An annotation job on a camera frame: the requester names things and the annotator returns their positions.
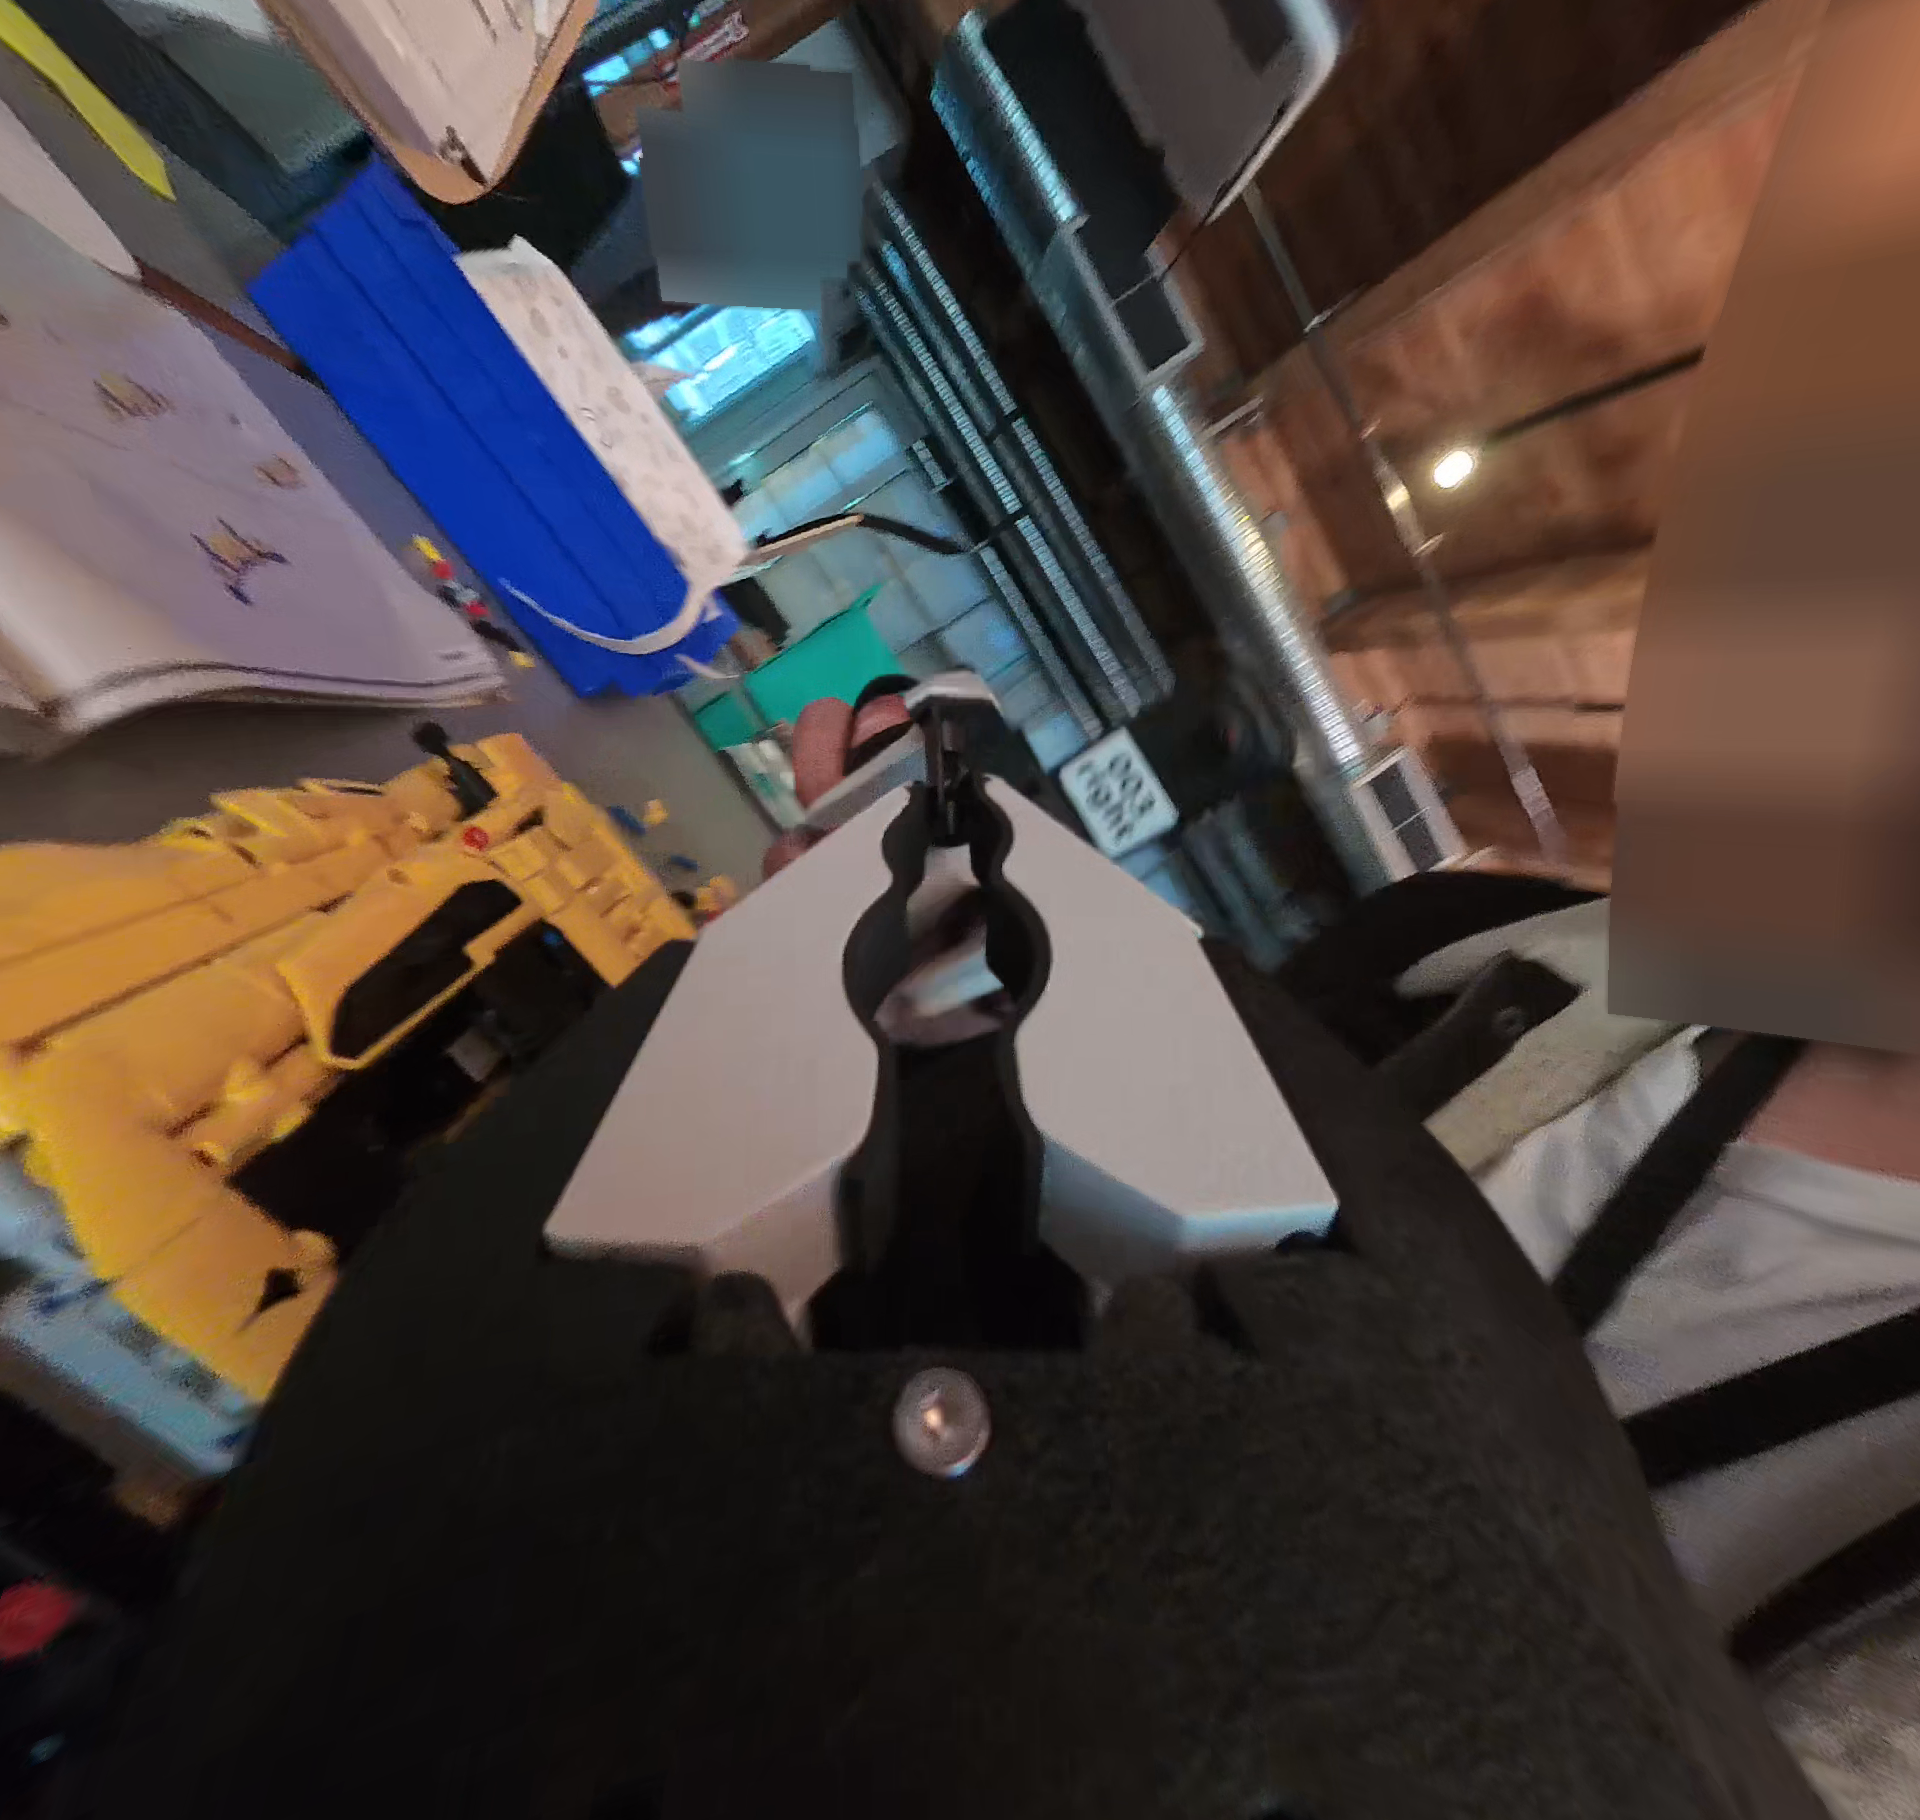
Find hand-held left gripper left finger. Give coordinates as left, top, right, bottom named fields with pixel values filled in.
left=542, top=784, right=932, bottom=1327

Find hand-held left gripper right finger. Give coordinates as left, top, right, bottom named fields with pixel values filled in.
left=974, top=782, right=1339, bottom=1276

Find yellow brick car model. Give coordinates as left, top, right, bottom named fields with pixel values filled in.
left=0, top=732, right=699, bottom=1402

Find person's right hand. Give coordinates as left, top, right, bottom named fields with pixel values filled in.
left=792, top=694, right=914, bottom=808

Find green panel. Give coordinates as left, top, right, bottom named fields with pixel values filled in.
left=681, top=588, right=916, bottom=786

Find silver ceiling pipes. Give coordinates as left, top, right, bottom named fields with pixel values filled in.
left=855, top=184, right=1179, bottom=742

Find black fleece-lined jacket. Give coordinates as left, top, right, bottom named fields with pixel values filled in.
left=1289, top=873, right=1712, bottom=1176

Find grid window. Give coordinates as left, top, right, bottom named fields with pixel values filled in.
left=623, top=304, right=819, bottom=418

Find white patterned paper bag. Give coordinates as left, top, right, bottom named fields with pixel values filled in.
left=457, top=236, right=753, bottom=658

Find cluster of small coloured pieces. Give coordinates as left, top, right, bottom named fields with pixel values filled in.
left=413, top=536, right=534, bottom=671

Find blue plastic bin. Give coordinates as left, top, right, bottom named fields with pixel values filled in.
left=247, top=155, right=745, bottom=696

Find white shirt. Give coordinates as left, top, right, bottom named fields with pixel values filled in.
left=1477, top=1024, right=1920, bottom=1820

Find open instruction booklet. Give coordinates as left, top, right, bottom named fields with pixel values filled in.
left=0, top=93, right=511, bottom=757

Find yellow tape piece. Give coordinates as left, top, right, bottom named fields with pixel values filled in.
left=0, top=0, right=174, bottom=200

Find black strap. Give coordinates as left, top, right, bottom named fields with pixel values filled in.
left=765, top=507, right=992, bottom=561

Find silver spiral duct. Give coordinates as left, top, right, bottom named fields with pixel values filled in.
left=930, top=20, right=1381, bottom=800

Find black chest harness straps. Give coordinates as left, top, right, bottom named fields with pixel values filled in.
left=1552, top=1032, right=1920, bottom=1671

